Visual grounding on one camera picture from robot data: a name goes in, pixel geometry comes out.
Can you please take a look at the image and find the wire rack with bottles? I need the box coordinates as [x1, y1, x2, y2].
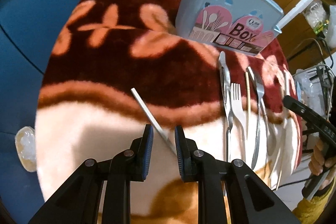
[293, 63, 335, 121]

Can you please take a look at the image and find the light blue utensil box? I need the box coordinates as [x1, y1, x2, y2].
[175, 0, 284, 56]

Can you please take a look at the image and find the blue kitchen cabinet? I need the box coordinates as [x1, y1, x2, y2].
[0, 0, 198, 214]

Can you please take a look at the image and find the yellow sleeve forearm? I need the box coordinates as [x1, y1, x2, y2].
[292, 184, 334, 224]

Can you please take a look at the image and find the wooden shelf with bags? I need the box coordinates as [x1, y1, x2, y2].
[277, 13, 335, 74]

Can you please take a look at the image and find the right hand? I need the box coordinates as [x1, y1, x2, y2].
[309, 139, 335, 190]

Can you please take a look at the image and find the plastic container on floor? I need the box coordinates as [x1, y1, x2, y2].
[15, 126, 37, 172]

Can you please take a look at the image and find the silver butter knife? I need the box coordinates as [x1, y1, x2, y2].
[219, 51, 234, 162]

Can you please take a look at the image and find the red floral blanket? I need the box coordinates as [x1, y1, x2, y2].
[35, 0, 301, 223]

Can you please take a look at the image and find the white chopstick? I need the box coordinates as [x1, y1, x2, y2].
[247, 67, 269, 133]
[131, 88, 177, 155]

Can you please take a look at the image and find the white plastic fork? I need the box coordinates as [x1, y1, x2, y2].
[230, 83, 246, 161]

